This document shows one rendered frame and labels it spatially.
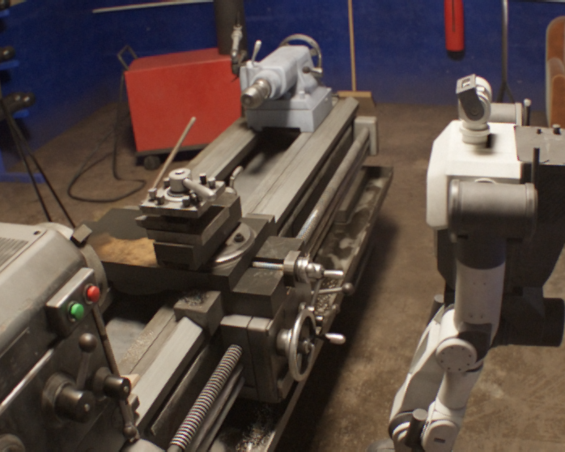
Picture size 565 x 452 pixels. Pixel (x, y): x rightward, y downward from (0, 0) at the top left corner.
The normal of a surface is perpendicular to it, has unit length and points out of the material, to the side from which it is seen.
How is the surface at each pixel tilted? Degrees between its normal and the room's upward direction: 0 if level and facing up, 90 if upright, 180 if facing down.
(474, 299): 90
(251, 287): 0
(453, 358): 90
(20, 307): 45
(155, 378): 36
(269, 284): 0
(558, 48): 90
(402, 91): 90
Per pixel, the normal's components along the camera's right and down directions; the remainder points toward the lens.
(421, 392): -0.27, 0.47
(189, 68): 0.04, 0.46
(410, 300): -0.08, -0.88
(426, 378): -0.24, 0.79
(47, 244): 0.61, -0.58
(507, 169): -0.24, -0.36
